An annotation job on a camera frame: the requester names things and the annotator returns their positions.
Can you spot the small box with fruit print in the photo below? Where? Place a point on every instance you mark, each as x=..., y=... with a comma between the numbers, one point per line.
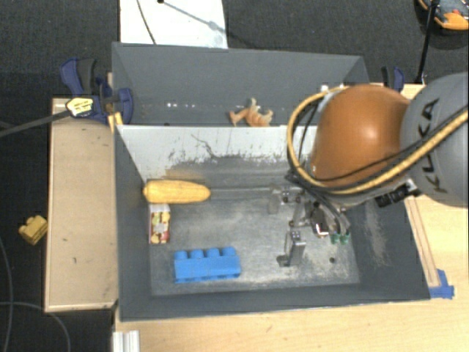
x=160, y=224

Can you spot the orange toy animal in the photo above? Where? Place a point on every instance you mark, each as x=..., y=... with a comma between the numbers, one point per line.
x=253, y=116

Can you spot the blue toy building block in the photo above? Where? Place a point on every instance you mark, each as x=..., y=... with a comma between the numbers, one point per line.
x=207, y=266

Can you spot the yellow toy corn cob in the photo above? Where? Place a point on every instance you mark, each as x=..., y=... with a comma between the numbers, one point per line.
x=176, y=191

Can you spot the black cylinder on white bracket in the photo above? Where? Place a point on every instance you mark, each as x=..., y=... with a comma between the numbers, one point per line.
x=394, y=196

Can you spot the pale grey metal gripper finger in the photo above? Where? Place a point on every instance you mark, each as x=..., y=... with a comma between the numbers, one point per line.
x=275, y=204
x=295, y=249

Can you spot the pale wood flat board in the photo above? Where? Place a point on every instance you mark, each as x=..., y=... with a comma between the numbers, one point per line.
x=82, y=215

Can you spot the grey metal bin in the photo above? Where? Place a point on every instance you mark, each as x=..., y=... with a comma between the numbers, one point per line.
x=234, y=226

